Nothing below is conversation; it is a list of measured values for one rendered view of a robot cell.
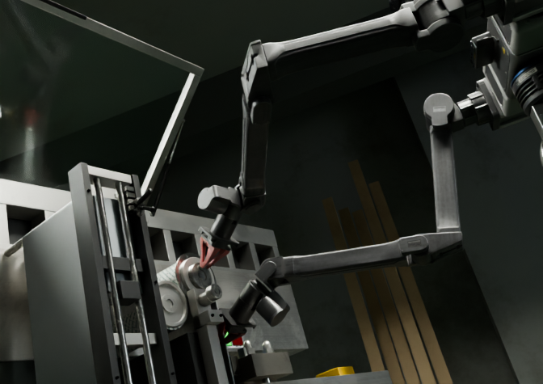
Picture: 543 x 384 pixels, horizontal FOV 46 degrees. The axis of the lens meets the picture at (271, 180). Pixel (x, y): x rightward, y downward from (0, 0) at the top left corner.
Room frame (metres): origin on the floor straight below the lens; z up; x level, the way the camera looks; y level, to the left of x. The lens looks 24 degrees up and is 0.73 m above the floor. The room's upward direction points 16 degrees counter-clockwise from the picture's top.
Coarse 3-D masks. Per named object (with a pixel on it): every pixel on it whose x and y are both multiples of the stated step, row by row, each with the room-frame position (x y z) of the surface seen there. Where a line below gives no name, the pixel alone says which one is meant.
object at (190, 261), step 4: (188, 260) 1.60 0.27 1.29; (192, 260) 1.61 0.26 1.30; (196, 260) 1.63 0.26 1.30; (184, 264) 1.59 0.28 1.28; (188, 264) 1.60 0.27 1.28; (184, 268) 1.58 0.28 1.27; (188, 268) 1.60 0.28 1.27; (208, 268) 1.66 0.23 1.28; (184, 272) 1.58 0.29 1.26; (212, 272) 1.67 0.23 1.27; (184, 276) 1.58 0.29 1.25; (188, 276) 1.59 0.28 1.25; (212, 276) 1.67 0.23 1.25; (184, 280) 1.58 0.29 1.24; (188, 280) 1.59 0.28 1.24; (212, 280) 1.66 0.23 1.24; (184, 284) 1.58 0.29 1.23; (188, 284) 1.59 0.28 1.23; (212, 284) 1.66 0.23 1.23; (188, 288) 1.59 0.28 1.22; (192, 288) 1.60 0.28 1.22; (188, 304) 1.65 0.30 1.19
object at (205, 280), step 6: (192, 264) 1.60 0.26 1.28; (198, 264) 1.61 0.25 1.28; (192, 270) 1.59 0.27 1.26; (198, 270) 1.61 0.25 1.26; (204, 270) 1.63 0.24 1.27; (192, 276) 1.59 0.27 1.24; (198, 276) 1.61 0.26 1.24; (204, 276) 1.63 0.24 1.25; (210, 276) 1.64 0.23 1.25; (192, 282) 1.60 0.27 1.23; (198, 282) 1.60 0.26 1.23; (204, 282) 1.62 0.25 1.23; (210, 282) 1.64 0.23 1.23; (198, 288) 1.61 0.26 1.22; (204, 288) 1.62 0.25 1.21
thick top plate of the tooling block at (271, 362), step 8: (272, 352) 1.77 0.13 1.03; (280, 352) 1.80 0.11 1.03; (240, 360) 1.71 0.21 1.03; (248, 360) 1.70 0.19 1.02; (256, 360) 1.70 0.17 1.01; (264, 360) 1.73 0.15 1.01; (272, 360) 1.76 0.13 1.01; (280, 360) 1.79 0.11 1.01; (288, 360) 1.82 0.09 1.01; (240, 368) 1.72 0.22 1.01; (248, 368) 1.70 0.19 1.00; (256, 368) 1.70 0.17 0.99; (264, 368) 1.73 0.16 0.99; (272, 368) 1.75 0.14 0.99; (280, 368) 1.78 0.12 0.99; (288, 368) 1.81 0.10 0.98; (240, 376) 1.72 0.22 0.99; (248, 376) 1.71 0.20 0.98; (256, 376) 1.69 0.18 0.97; (264, 376) 1.73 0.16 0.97; (272, 376) 1.77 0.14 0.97; (280, 376) 1.82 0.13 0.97
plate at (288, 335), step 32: (0, 256) 1.51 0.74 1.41; (0, 288) 1.50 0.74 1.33; (224, 288) 2.21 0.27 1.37; (288, 288) 2.54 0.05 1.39; (0, 320) 1.50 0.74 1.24; (256, 320) 2.33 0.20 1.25; (288, 320) 2.49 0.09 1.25; (0, 352) 1.49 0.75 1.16; (32, 352) 1.56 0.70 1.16; (256, 352) 2.34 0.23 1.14; (288, 352) 2.53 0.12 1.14
